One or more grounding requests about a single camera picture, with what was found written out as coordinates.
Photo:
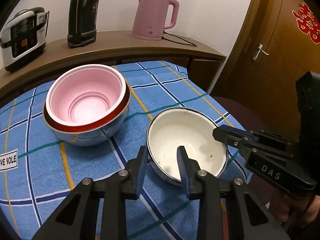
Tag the dark round stool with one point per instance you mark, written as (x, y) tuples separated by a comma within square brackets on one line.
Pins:
[(250, 112)]

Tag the person's right hand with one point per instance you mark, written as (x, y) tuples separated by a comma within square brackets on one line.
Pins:
[(310, 210)]

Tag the white enamel bowl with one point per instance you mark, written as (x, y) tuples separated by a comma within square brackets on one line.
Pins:
[(185, 132)]

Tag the white rice cooker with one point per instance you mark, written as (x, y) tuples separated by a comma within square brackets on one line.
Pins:
[(22, 40)]

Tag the red paper decoration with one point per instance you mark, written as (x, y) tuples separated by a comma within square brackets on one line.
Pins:
[(307, 22)]

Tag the brown wooden cabinet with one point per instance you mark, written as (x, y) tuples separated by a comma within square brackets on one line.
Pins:
[(112, 43)]

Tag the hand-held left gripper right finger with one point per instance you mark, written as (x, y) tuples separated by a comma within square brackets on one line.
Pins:
[(181, 170)]

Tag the red-rimmed steel bowl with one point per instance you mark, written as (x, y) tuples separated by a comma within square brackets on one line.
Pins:
[(100, 136)]

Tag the pink plastic bowl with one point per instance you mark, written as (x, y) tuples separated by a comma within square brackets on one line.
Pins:
[(87, 90)]

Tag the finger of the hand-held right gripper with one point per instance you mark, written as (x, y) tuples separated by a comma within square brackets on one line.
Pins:
[(230, 138), (243, 133)]

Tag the pink electric kettle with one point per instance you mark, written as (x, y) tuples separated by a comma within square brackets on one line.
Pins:
[(150, 17)]

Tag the wooden door with red decoration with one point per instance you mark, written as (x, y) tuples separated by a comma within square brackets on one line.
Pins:
[(275, 42)]

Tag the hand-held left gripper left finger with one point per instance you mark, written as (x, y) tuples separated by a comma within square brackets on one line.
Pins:
[(142, 166)]

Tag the blue checked cloth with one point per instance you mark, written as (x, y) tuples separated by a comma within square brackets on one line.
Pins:
[(87, 175)]

